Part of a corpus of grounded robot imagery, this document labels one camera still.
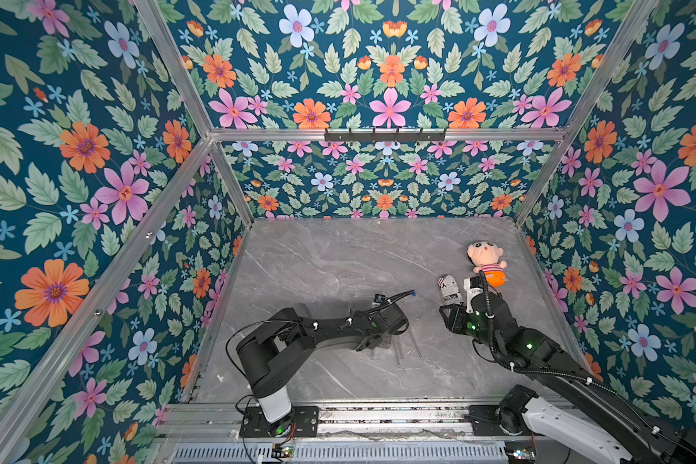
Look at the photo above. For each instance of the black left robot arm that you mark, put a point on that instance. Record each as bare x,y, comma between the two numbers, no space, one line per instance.
275,350

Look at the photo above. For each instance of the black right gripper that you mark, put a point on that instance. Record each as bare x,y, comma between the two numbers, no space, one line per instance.
456,310

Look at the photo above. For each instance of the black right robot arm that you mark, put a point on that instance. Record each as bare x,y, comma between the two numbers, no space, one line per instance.
606,428

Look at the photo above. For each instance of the clear test tube blue stopper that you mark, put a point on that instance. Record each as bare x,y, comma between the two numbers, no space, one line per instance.
398,351
415,344

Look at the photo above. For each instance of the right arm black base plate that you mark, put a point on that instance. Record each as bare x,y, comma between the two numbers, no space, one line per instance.
490,420

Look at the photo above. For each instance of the metal hook rail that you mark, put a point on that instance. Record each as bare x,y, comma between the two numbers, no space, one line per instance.
391,135

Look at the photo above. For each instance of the white ventilation grille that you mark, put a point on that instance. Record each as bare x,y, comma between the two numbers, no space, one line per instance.
343,452

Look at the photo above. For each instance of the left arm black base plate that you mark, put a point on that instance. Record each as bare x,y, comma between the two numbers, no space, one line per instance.
301,422

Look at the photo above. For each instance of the plush doll orange pants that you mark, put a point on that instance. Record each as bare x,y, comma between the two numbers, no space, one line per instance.
487,258

